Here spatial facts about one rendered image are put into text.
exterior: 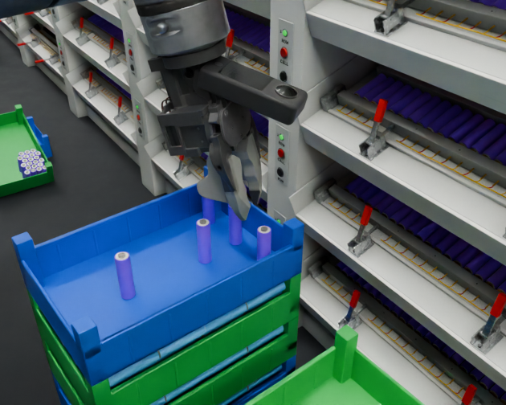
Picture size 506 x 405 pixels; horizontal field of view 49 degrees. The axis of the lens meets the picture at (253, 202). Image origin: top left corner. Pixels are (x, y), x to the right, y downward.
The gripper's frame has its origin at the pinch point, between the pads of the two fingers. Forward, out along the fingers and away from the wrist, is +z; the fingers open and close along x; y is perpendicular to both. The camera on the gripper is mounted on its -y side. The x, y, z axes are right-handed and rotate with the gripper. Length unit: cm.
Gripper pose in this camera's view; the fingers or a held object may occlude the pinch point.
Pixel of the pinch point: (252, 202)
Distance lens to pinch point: 69.9
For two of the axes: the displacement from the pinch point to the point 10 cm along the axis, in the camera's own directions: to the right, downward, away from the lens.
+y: -9.0, 0.1, 4.5
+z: 2.4, 8.6, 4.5
